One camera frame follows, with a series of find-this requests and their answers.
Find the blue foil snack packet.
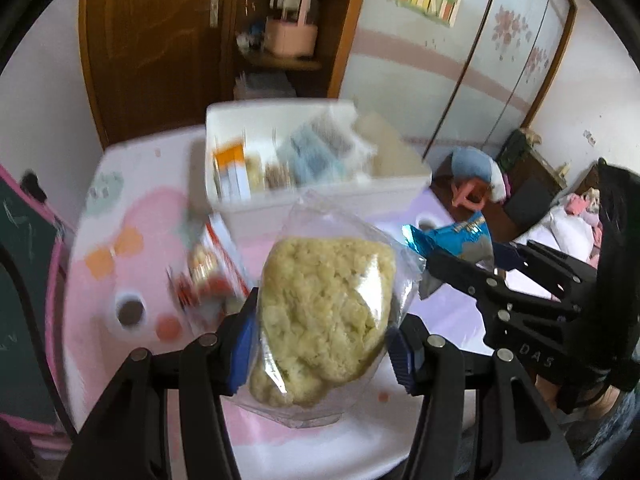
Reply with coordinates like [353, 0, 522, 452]
[401, 211, 495, 300]

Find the red white snack bag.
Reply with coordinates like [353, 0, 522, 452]
[167, 212, 253, 335]

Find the clear bag rice cracker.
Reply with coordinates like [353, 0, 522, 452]
[232, 192, 425, 429]

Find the pink plastic stool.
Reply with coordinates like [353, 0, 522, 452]
[450, 178, 490, 211]

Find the blue plush cushion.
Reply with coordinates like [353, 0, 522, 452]
[451, 146, 506, 203]

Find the clear printed snack bag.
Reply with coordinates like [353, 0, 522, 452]
[311, 110, 378, 179]

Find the light blue snack bag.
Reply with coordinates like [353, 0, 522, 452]
[277, 124, 346, 186]

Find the brown nut snack pack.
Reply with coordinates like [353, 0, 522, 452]
[264, 162, 294, 191]

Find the orange white snack packet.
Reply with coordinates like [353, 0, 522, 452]
[213, 141, 250, 202]

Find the white plastic storage bin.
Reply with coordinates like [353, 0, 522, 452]
[205, 99, 432, 238]

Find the yellow cookie snack pack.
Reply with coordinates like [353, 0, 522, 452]
[245, 155, 265, 194]

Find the folded towel stack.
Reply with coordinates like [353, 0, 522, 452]
[233, 72, 296, 101]

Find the pink storage basket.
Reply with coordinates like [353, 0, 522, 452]
[262, 0, 318, 58]

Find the wooden corner shelf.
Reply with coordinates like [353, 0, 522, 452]
[220, 0, 363, 100]

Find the brown wooden door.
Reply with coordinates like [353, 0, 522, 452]
[78, 0, 228, 146]

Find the green chalkboard pink frame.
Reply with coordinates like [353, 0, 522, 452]
[1, 170, 76, 438]

